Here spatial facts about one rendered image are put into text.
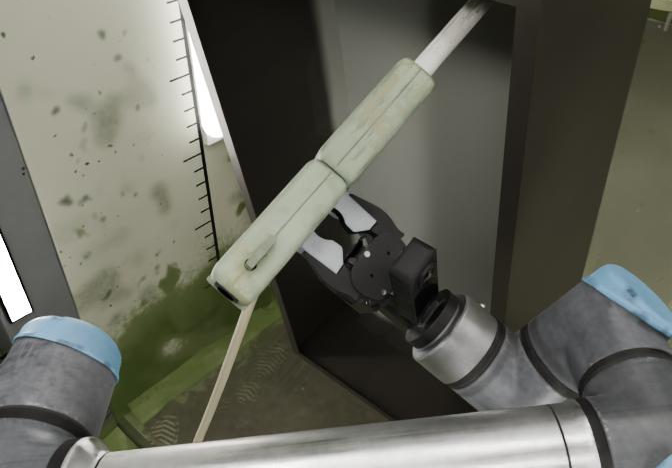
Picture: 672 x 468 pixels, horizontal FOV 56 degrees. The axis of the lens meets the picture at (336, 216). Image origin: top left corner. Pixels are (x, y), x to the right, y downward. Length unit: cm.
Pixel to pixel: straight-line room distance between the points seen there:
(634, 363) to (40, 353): 56
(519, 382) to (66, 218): 130
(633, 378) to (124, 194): 145
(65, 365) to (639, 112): 193
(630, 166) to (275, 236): 178
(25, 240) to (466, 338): 126
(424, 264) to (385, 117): 16
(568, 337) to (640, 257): 158
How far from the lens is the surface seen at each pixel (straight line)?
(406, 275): 57
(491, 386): 68
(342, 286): 63
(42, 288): 180
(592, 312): 64
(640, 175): 224
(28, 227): 169
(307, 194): 59
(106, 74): 165
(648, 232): 222
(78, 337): 73
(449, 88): 126
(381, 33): 130
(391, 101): 65
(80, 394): 69
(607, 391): 60
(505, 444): 55
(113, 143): 172
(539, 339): 67
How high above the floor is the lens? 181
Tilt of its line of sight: 37 degrees down
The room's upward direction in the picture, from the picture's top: straight up
